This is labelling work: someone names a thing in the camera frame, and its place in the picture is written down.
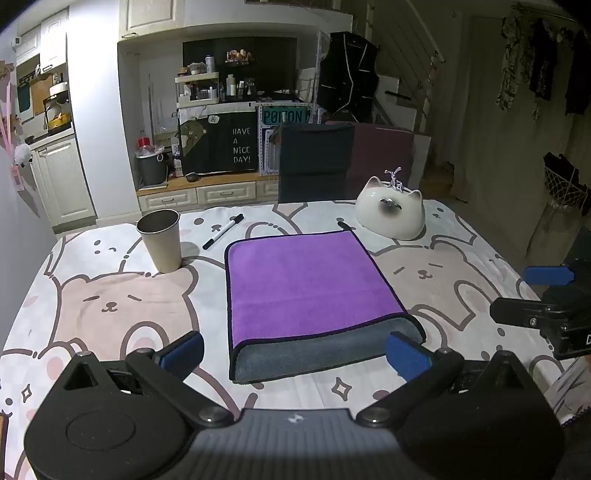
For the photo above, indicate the white kitchen cabinet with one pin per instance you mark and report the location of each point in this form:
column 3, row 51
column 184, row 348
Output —
column 64, row 184

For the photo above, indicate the dark blue chair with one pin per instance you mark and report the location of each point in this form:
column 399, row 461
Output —
column 314, row 161

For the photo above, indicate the yellow pot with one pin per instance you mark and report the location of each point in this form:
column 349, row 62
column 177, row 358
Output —
column 59, row 121

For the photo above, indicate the small silver ornament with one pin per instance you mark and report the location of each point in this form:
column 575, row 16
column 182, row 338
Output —
column 395, row 177

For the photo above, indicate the black and white marker pen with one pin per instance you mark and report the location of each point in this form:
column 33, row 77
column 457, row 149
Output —
column 221, row 233

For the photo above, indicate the patterned hanging garment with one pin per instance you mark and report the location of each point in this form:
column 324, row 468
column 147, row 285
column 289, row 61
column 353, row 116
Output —
column 511, row 64

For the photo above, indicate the beige paper cup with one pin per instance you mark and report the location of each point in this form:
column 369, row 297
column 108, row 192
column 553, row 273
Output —
column 161, row 244

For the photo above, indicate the white plush toy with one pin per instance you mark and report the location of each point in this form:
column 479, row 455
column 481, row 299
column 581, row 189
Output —
column 22, row 154

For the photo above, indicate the purple and grey towel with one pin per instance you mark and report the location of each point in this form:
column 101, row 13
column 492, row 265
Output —
column 300, row 286

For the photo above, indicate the black printed cloth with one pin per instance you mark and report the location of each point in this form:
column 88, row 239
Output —
column 221, row 143

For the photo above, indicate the grey trash bin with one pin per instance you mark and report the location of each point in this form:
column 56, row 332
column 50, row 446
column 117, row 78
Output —
column 151, row 170

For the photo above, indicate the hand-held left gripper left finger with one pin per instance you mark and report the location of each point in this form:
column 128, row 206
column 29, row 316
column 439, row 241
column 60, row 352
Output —
column 182, row 354

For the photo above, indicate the bear print tablecloth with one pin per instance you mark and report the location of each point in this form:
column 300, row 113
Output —
column 115, row 300

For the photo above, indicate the green sign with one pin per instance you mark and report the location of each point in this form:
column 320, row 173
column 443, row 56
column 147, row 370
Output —
column 281, row 115

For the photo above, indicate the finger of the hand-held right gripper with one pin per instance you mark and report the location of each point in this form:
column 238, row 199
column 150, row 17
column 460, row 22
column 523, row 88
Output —
column 548, row 276
column 517, row 313

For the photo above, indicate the maroon chair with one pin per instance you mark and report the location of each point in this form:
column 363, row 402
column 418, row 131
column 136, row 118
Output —
column 383, row 147

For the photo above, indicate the white drawer cabinet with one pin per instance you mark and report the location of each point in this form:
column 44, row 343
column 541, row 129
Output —
column 207, row 194

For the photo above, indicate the white net basket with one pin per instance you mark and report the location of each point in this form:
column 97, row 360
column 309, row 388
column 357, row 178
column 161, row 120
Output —
column 568, row 184

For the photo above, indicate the white cat-shaped ceramic bowl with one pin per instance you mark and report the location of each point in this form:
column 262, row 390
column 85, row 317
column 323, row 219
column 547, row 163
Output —
column 390, row 214

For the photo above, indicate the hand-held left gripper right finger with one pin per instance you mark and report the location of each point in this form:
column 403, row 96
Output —
column 406, row 356

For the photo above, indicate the dark hanging garment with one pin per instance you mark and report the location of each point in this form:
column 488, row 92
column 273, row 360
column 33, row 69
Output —
column 579, row 74
column 544, row 60

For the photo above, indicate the black vest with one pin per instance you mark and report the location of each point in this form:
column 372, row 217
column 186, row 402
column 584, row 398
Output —
column 348, row 74

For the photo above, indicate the white storage rack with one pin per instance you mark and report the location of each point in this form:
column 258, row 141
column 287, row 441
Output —
column 197, row 90

